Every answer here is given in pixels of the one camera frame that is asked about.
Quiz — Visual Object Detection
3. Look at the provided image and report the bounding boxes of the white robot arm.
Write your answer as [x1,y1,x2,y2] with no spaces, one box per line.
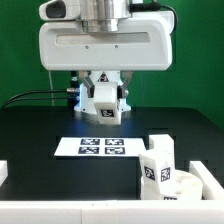
[39,0,178,124]

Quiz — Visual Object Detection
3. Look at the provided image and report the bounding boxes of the white marker sheet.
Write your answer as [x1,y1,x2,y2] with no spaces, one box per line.
[54,137,146,157]

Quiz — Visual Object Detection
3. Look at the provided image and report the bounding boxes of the white left fence block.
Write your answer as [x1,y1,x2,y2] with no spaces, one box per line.
[0,160,8,187]

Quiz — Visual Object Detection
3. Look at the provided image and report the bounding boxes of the black camera stand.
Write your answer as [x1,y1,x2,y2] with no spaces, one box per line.
[70,71,80,107]

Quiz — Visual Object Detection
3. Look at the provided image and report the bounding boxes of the black cables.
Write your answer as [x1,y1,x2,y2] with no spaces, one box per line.
[1,87,81,110]

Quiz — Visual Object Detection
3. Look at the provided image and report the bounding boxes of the white round stool seat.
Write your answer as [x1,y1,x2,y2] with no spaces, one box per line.
[140,170,203,201]

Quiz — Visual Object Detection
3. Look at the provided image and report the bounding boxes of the white L-shaped fence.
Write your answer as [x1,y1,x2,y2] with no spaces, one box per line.
[0,161,224,224]

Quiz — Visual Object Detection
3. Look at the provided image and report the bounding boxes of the white cable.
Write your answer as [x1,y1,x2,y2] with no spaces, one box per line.
[48,70,56,108]

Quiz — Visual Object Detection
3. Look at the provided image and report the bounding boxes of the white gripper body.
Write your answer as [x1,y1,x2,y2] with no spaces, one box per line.
[39,11,174,71]

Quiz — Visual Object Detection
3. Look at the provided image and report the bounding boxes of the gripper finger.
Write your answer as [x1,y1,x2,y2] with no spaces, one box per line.
[79,71,95,98]
[117,71,133,99]

